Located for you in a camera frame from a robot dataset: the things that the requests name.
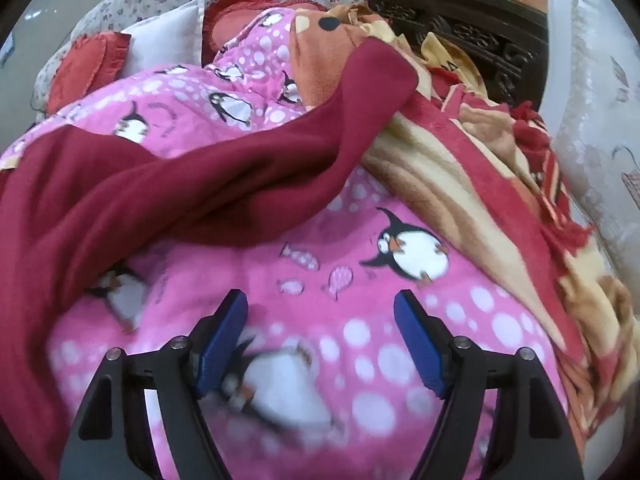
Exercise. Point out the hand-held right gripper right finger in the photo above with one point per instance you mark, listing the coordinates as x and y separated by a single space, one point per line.
417 345

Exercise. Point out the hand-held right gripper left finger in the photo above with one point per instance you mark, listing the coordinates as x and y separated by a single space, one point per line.
225 345

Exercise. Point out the maroon fleece garment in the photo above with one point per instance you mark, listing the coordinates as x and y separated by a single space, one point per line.
150 185

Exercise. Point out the pink penguin print blanket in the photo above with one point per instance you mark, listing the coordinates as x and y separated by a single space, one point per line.
350 305

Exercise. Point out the orange cream striped blanket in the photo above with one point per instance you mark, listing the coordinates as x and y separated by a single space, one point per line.
450 175

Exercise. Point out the white embroidered fabric cover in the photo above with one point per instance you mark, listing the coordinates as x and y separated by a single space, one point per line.
590 110

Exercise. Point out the red ruffled heart pillow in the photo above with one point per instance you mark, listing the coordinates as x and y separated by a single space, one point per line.
85 67

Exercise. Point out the white pillow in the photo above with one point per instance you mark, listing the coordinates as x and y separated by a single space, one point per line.
160 35

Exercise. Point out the dark carved wooden headboard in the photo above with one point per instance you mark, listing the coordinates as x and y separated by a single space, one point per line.
475 30

